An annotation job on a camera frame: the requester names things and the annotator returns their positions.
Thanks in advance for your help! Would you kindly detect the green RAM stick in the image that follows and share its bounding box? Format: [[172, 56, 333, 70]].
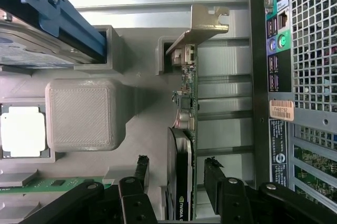
[[0, 178, 115, 196]]

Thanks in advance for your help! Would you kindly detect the grey printed parts rack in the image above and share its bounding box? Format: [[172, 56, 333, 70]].
[[0, 25, 222, 224]]

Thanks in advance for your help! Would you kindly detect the orange barcode sticker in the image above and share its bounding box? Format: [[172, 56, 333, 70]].
[[269, 99, 295, 122]]

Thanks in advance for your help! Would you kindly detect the dark grey open PC case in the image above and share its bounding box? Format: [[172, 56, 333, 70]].
[[249, 0, 337, 203]]

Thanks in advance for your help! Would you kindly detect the silver CPU chip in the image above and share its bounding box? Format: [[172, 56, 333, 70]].
[[0, 105, 51, 159]]

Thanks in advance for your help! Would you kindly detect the hard disk in blue caddy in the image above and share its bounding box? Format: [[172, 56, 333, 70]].
[[0, 0, 108, 68]]

